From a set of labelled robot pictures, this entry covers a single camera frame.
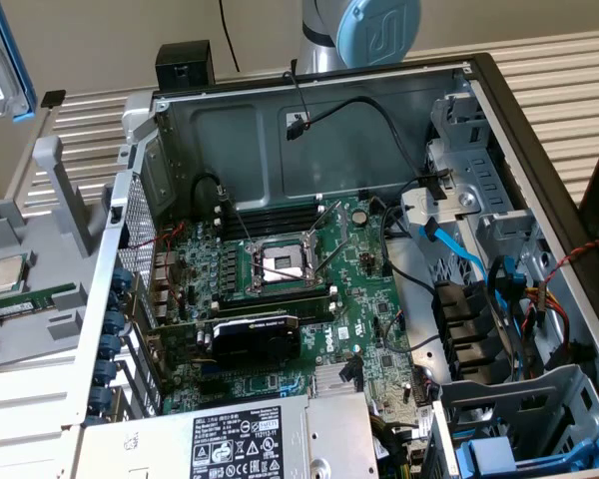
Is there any blue SATA wire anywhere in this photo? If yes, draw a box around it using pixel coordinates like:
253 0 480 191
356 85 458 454
416 218 530 385

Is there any silver drive cage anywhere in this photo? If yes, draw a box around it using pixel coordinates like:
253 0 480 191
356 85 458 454
421 82 548 250

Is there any metal locking lever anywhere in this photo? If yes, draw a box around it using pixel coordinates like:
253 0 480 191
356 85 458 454
253 248 338 281
216 184 255 249

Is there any short black loop wire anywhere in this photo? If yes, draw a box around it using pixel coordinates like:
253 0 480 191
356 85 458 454
192 172 230 206

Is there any green motherboard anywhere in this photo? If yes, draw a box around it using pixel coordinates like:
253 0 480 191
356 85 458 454
149 193 433 440

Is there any black graphics card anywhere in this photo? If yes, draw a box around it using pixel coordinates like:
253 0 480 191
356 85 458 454
144 309 301 371

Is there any black RAM slot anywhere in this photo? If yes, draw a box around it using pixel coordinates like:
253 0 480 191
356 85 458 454
213 205 327 237
210 284 338 314
214 298 338 325
213 193 327 221

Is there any silver chipset heatsink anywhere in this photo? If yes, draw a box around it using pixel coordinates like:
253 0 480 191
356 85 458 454
312 363 354 396

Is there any green RAM stick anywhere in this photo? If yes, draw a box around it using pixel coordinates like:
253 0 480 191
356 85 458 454
0 282 77 320

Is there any black wire with plug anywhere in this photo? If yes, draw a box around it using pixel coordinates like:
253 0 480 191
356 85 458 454
339 354 366 394

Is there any black wire with connector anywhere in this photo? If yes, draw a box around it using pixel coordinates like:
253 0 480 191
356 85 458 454
283 96 449 202

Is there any silver power supply unit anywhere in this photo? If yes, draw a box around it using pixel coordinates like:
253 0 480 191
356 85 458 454
78 390 380 479

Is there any CPU socket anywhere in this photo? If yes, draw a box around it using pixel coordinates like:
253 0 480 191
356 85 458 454
243 233 330 296

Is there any red black twisted wire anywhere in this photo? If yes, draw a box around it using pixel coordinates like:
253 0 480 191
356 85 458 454
547 239 599 280

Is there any silver CPU chip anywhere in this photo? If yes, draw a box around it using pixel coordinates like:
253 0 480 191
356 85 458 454
0 254 30 296

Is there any blue disk carrier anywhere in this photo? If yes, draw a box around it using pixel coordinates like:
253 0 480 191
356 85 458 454
453 421 599 475

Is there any thin black hanging cable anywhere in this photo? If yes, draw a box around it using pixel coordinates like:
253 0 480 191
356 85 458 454
218 0 241 74

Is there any wire with blue connector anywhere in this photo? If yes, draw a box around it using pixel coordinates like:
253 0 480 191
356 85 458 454
484 252 526 313

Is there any grey parts rack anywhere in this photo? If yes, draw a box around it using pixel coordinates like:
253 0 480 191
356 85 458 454
0 137 112 373

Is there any open PC case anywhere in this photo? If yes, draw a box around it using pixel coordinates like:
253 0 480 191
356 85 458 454
62 52 599 479

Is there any red yellow power wire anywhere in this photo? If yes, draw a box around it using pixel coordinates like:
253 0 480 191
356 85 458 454
522 278 599 380

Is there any power supply wire bundle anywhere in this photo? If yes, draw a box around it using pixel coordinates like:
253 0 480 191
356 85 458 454
371 416 423 479

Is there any metal socket cover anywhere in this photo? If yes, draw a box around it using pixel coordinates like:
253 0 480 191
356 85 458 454
302 199 351 281

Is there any thin black wire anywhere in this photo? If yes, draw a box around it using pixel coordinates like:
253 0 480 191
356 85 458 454
381 202 438 295

